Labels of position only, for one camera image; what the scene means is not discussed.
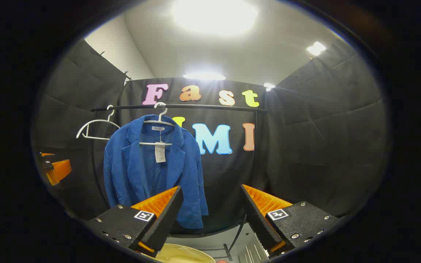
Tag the white plastic clothes hanger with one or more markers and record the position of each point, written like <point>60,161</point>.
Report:
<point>155,143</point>
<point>97,138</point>

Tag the long ceiling light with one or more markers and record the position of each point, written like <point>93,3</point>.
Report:
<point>204,76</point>

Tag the black metal clothes rack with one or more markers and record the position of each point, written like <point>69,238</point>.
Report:
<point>214,106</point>

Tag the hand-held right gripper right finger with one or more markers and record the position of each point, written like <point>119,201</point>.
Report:
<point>256,215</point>

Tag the beige laundry hamper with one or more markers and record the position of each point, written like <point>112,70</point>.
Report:
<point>185,254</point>

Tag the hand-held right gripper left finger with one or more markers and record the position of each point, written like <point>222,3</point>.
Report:
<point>166,215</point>

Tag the square ceiling light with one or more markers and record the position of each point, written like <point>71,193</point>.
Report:
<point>316,48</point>

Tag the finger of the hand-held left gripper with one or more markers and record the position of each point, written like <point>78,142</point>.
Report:
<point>46,160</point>
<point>61,170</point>

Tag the small ceiling light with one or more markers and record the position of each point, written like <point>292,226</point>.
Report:
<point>269,86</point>

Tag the white ribbed panel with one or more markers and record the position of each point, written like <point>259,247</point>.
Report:
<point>250,252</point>

